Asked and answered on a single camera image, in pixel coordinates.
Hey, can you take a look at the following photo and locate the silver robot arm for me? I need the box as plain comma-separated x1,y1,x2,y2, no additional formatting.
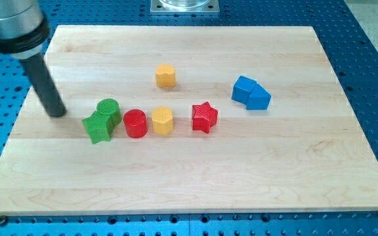
0,0,50,60

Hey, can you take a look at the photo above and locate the light wooden board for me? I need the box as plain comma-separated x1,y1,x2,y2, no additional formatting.
0,26,378,216

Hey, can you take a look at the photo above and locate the left board stop screw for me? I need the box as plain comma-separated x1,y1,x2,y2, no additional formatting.
0,216,8,226

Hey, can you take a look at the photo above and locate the red star block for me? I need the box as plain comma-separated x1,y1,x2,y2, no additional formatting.
192,102,218,134

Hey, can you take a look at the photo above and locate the yellow hexagon block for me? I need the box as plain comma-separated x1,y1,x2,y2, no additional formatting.
152,106,174,135

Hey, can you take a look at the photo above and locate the yellow heart block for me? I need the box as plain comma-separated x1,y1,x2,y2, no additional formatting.
155,64,177,88

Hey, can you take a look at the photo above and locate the red cylinder block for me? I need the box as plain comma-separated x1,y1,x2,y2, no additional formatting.
123,109,148,138

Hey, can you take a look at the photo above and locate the blue cube block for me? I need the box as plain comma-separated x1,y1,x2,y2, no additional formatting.
231,76,257,104

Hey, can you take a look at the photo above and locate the blue pentagon block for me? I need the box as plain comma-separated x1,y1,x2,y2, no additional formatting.
246,84,272,110

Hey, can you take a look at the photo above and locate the green cylinder block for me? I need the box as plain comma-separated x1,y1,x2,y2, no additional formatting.
96,98,122,126

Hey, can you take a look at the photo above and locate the green star block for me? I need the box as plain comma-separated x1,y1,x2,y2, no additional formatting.
81,111,114,144

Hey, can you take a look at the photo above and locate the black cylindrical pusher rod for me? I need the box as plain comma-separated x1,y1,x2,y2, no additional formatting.
20,53,66,117

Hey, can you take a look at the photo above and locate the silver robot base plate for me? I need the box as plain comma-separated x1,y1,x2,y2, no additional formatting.
150,0,220,15

